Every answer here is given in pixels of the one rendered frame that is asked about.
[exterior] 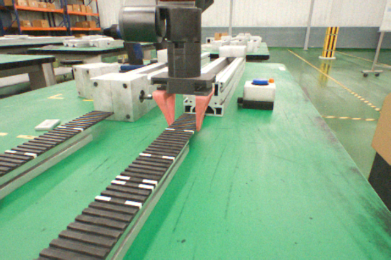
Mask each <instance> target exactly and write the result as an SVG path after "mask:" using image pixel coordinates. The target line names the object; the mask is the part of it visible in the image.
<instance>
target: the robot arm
mask: <svg viewBox="0 0 391 260"><path fill-rule="evenodd" d="M213 3H214V0H126V1H125V5H122V6H121V7H120V10H119V29H120V35H121V37H122V39H123V41H124V42H125V43H161V41H162V39H163V37H164V34H165V20H166V41H168V42H172V43H167V71H163V72H161V73H158V74H156V75H154V76H151V77H150V81H151V85H154V84H160V85H159V86H157V87H156V91H154V92H153V93H152V95H153V98H154V100H155V101H156V103H157V105H158V106H159V108H160V109H161V111H162V113H163V114H164V116H165V118H166V121H167V124H168V125H171V123H172V122H173V121H174V112H175V94H182V95H195V107H196V123H197V131H200V129H201V126H202V121H203V118H204V115H205V111H206V109H207V107H208V105H209V102H210V100H211V98H212V96H213V93H214V88H212V87H211V86H212V83H215V82H216V74H211V73H201V61H202V42H201V41H202V13H203V12H204V11H206V9H207V8H209V7H210V6H211V5H212V4H213Z"/></svg>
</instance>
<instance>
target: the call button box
mask: <svg viewBox="0 0 391 260"><path fill-rule="evenodd" d="M275 91H276V88H275V85H274V83H267V84H255V83H253V82H252V81H246V83H245V85H244V92H243V97H238V99H237V103H241V104H243V108H245V109H263V110H273V107H274V97H275Z"/></svg>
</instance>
